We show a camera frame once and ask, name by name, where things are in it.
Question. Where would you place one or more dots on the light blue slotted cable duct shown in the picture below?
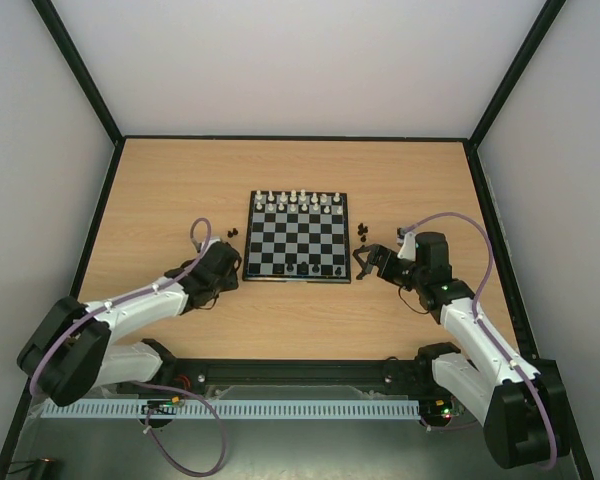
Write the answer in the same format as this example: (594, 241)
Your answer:
(238, 409)

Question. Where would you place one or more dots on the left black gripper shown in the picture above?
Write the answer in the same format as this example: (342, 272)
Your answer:
(232, 281)

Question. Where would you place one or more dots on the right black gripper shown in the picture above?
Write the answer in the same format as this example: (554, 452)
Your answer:
(378, 257)

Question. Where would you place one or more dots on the black aluminium mounting rail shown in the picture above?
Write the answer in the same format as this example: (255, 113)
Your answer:
(390, 376)

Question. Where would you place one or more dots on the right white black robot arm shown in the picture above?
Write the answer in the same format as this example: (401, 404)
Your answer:
(523, 411)

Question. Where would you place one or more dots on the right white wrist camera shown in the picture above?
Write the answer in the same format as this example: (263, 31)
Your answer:
(407, 242)

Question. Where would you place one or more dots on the black and grey chessboard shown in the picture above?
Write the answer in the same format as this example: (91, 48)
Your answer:
(275, 239)

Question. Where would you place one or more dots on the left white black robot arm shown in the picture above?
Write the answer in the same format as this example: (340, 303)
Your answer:
(75, 348)

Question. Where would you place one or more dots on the black enclosure frame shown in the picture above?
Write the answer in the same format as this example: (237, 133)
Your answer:
(49, 15)

